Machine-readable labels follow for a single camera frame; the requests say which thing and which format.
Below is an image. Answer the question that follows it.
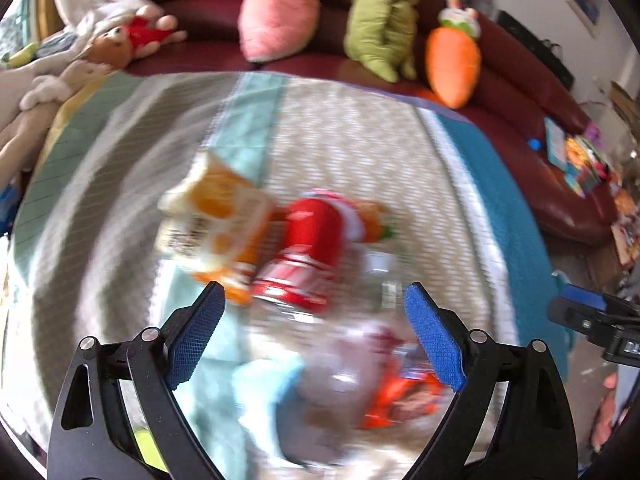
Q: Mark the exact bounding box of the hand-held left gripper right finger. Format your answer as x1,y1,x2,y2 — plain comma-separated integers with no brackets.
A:
399,282,579,480

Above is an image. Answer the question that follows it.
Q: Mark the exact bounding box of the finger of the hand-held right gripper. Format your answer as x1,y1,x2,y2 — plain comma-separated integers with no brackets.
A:
552,282,610,311
546,297,607,334

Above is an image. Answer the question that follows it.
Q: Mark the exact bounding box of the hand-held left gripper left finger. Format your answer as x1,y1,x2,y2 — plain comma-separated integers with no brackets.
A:
47,281,227,480

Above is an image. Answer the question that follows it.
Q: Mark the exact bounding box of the red soda can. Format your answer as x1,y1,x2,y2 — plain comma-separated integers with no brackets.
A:
251,199,352,312

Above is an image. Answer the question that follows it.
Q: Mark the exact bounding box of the person's right hand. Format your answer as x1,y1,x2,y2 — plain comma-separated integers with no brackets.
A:
591,372,632,453

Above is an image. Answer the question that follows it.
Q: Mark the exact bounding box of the orange red snack wrapper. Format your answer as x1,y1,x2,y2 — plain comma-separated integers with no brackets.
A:
364,344,447,432

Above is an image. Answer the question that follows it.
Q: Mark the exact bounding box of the light blue tissue pack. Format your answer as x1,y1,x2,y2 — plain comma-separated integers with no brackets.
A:
232,359,303,463

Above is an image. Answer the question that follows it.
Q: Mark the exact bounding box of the orange snack bag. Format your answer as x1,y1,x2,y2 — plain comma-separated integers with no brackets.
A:
157,154,277,307

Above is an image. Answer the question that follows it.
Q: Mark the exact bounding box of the pile of colourful toys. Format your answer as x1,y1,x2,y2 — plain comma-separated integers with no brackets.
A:
564,121,614,199

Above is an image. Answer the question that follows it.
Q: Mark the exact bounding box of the teal book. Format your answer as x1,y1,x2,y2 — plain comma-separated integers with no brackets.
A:
543,116,569,167

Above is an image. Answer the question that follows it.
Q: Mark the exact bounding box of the dark red leather sofa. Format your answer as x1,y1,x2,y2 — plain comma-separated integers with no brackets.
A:
124,0,622,247

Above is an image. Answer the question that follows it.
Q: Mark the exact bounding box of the patterned tablecloth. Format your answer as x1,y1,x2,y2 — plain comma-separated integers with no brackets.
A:
0,71,571,480

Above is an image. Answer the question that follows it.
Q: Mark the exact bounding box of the black bag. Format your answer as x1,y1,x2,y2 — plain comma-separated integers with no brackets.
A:
496,9,576,92

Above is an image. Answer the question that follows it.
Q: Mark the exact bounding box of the orange carrot rabbit plush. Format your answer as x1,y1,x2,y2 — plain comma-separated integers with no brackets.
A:
424,0,484,111

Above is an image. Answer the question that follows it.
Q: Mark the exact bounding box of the beige rabbit plush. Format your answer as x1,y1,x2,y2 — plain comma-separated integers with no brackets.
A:
19,59,114,112

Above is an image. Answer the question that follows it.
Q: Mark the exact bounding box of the brown teddy bear red shirt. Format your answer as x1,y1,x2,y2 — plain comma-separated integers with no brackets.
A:
81,4,188,69

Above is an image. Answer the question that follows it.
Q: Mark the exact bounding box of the green dinosaur plush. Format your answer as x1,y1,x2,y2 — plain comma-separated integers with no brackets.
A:
343,0,426,84

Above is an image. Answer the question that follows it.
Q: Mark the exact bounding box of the pink rabbit plush pillow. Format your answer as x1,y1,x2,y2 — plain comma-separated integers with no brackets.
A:
236,0,324,64

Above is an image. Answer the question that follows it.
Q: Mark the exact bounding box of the framed wall picture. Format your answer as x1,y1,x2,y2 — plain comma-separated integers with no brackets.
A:
564,0,604,39

